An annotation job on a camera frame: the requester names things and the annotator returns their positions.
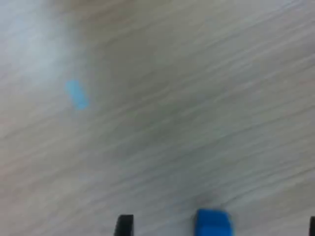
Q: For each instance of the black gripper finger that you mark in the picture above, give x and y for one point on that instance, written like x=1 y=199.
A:
x=124 y=226
x=312 y=227

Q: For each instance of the light blue tape piece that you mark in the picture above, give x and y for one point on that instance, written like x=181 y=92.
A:
x=76 y=94

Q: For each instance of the blue cube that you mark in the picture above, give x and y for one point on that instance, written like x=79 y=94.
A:
x=212 y=223

